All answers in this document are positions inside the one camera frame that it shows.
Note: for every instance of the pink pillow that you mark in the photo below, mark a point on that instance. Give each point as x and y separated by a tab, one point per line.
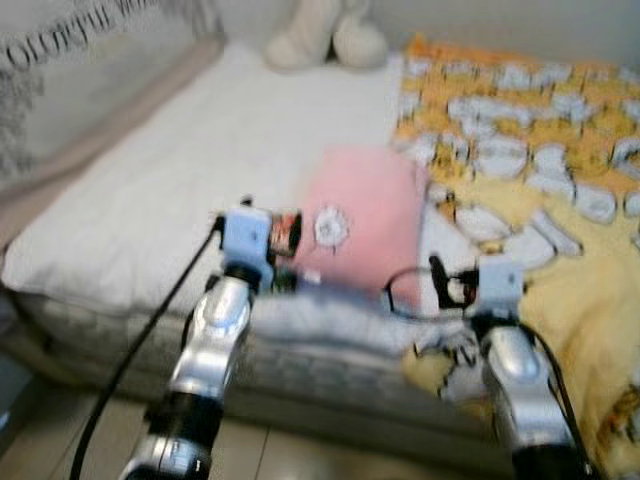
365	215

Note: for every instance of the white quilted mattress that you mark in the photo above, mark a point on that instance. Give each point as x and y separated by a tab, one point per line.
200	170

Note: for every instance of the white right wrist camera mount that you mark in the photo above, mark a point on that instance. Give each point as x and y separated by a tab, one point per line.
500	285

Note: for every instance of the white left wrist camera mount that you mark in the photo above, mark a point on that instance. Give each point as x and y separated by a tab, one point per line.
247	238

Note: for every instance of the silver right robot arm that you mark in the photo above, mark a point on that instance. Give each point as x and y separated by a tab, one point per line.
520	385

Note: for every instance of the yellow egg print blanket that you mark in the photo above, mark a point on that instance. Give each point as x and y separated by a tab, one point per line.
560	250

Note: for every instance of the grey printed padded headboard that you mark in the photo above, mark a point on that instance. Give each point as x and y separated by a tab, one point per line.
70	80

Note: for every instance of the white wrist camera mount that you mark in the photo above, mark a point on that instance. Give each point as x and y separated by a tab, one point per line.
500	285
247	238

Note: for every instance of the white plush toy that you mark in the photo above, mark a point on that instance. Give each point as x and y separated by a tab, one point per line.
330	35

